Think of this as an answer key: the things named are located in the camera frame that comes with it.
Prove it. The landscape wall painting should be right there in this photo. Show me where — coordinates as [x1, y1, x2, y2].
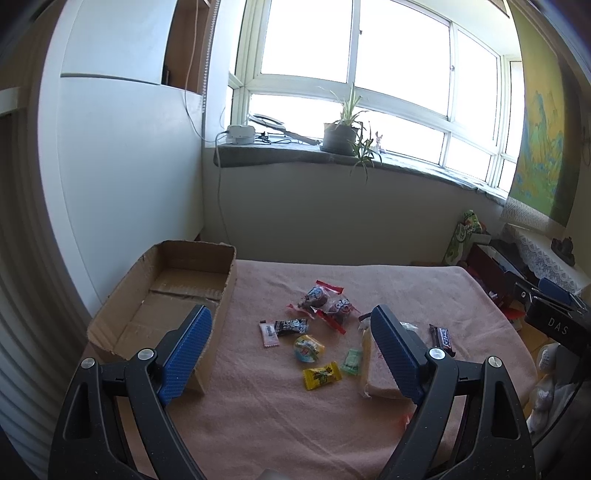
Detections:
[503, 1, 581, 235]

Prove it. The yellow candy packet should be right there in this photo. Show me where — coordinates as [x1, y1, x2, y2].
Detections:
[303, 362, 342, 391]

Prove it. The black white candy packet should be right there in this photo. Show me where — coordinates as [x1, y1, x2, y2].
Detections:
[274, 318, 310, 337]

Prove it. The pink candy packet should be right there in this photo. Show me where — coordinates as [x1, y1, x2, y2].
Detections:
[259, 322, 280, 348]

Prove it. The dark figurine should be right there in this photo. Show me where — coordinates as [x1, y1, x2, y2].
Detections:
[551, 237, 576, 267]

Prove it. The red clear date bag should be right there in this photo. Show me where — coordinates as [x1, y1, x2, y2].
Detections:
[287, 280, 344, 318]
[315, 297, 360, 335]

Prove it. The round jelly cup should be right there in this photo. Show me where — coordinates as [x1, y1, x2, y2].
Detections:
[294, 335, 325, 363]

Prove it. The green snack bag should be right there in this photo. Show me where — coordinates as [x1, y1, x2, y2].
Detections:
[443, 210, 487, 266]

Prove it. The packaged bread slice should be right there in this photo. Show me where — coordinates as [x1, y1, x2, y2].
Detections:
[360, 324, 373, 399]

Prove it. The green candy packet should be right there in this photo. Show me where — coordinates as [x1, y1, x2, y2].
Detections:
[341, 348, 363, 376]

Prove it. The brown cardboard box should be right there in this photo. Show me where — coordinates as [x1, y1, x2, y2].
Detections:
[87, 241, 238, 394]

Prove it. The white lace cloth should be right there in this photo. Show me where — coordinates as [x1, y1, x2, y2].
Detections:
[500, 196, 590, 295]

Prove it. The white cabinet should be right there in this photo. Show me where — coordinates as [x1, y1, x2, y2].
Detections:
[37, 1, 204, 317]

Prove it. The potted spider plant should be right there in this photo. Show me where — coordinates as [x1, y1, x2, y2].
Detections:
[320, 85, 383, 181]

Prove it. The pink table cloth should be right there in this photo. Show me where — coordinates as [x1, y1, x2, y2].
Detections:
[78, 257, 540, 480]

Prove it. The white power adapter box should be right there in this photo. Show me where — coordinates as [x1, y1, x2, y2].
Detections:
[226, 125, 256, 145]

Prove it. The brown Snickers bar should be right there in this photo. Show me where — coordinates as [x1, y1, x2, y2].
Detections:
[429, 324, 456, 357]

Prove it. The white gloved right hand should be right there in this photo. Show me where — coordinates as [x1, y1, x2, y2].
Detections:
[526, 343, 579, 437]

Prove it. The white cable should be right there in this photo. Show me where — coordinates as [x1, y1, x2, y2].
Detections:
[183, 0, 233, 241]

